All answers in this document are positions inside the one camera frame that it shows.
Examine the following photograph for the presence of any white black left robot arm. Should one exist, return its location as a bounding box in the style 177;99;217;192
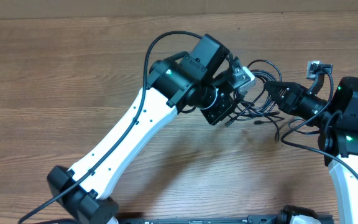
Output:
47;34;254;223

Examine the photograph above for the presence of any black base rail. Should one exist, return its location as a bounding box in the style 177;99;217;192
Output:
113;213;335;224

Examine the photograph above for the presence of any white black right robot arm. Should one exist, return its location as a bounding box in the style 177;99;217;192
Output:
264;77;358;223

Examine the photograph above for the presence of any thin black cable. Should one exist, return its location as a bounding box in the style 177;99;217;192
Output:
253;114;285;143

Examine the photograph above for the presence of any black USB cable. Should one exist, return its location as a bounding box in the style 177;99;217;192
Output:
224;59;285;128

